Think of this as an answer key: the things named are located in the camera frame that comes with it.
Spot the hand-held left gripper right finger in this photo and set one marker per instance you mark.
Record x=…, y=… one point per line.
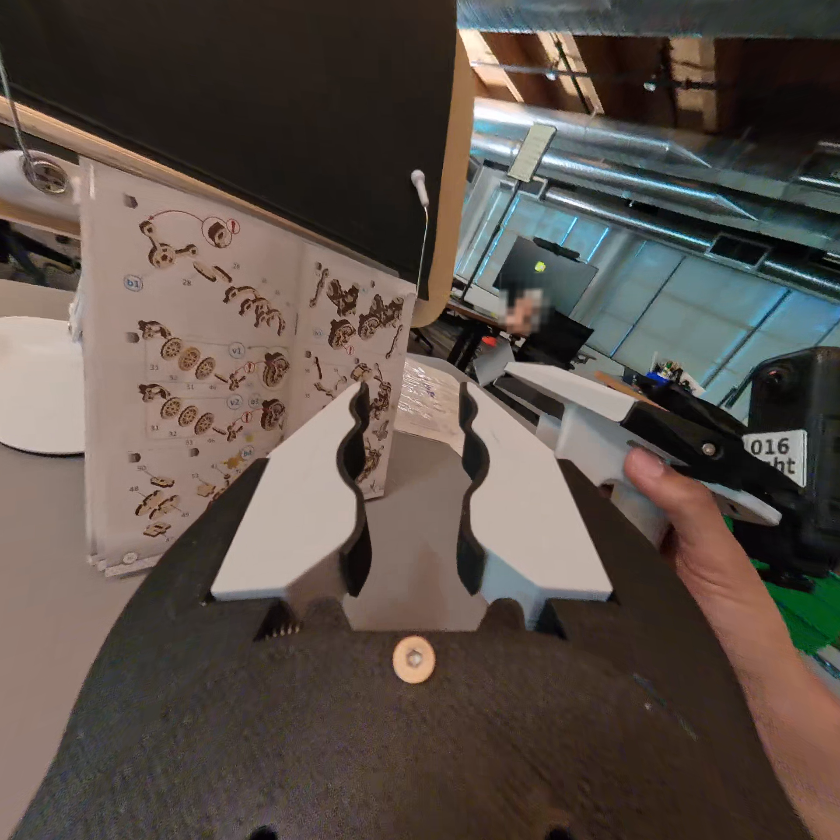
x=544, y=525

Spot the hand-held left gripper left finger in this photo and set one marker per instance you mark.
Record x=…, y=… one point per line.
x=282, y=525

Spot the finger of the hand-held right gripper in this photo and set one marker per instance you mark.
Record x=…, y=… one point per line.
x=754, y=512
x=577, y=390

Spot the illustrated instruction booklet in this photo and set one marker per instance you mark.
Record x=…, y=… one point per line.
x=216, y=367

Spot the grey desk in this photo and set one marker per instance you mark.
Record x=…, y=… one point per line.
x=39, y=525

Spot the person's right hand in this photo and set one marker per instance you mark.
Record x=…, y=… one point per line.
x=702, y=525

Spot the blue bin with small parts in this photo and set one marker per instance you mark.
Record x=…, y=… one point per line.
x=663, y=374

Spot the white sheet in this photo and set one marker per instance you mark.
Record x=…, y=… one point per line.
x=492, y=371

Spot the green plastic bin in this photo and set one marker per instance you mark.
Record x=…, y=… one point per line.
x=807, y=617

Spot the clear plastic bag of sheets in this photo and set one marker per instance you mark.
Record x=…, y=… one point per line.
x=426, y=400

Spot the pale rectangular panel on pole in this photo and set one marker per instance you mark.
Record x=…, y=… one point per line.
x=531, y=151

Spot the white metal stand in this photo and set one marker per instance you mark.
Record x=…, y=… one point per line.
x=33, y=387

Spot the black office chair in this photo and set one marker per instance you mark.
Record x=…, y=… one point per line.
x=33, y=253

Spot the silver ventilation duct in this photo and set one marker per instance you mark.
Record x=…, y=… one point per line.
x=623, y=151

